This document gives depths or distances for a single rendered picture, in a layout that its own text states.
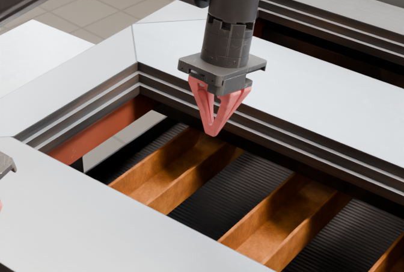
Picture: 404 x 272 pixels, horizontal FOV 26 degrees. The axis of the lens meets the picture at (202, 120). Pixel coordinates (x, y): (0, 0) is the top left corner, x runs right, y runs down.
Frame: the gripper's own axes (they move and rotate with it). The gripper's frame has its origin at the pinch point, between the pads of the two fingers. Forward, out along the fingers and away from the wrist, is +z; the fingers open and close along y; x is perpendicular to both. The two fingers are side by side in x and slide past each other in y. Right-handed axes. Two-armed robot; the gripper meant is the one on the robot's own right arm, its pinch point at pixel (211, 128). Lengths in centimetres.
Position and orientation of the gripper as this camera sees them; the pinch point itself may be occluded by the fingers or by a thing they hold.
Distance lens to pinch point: 108.5
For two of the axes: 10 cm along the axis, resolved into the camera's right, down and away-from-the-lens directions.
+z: -1.5, 9.1, 3.9
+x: 7.9, 3.5, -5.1
